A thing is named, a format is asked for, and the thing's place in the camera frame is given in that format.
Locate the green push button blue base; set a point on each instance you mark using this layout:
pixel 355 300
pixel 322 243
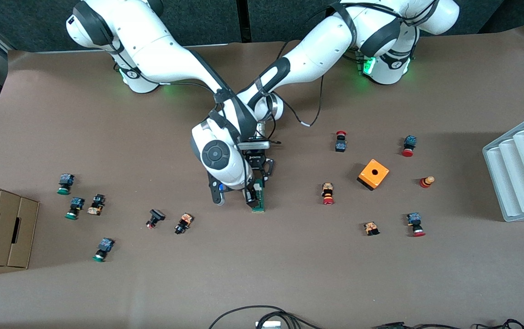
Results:
pixel 105 246
pixel 77 203
pixel 65 180

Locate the dark adapter with green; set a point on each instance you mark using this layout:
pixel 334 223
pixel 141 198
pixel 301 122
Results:
pixel 392 326

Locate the red emergency stop orange base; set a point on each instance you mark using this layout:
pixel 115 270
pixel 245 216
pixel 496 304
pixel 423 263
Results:
pixel 328 192

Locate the orange black contact block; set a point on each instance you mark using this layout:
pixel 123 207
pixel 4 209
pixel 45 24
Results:
pixel 371 228

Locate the black button with red tip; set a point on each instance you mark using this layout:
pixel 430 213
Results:
pixel 156 215

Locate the red yellow button head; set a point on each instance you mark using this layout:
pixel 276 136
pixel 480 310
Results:
pixel 425 183

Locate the brown table cover sheet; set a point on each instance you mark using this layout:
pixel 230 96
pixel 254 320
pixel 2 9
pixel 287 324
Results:
pixel 198 274

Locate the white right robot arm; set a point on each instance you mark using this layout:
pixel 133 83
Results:
pixel 170 59

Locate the grey tray with white ridges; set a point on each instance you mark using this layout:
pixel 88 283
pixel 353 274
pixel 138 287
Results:
pixel 518 173

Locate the brown cardboard box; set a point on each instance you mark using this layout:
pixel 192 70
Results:
pixel 1 228

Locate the orange button enclosure box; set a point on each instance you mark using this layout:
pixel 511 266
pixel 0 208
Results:
pixel 368 177

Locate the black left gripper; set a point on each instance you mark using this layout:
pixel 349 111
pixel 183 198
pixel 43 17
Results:
pixel 256 161

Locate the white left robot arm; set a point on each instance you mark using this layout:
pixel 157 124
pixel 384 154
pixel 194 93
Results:
pixel 317 50

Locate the black push button orange base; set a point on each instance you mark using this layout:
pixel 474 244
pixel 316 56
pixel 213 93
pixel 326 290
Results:
pixel 96 208
pixel 184 221

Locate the red mushroom button blue base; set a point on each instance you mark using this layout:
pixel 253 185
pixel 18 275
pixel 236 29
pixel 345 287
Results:
pixel 409 142
pixel 414 220
pixel 340 146

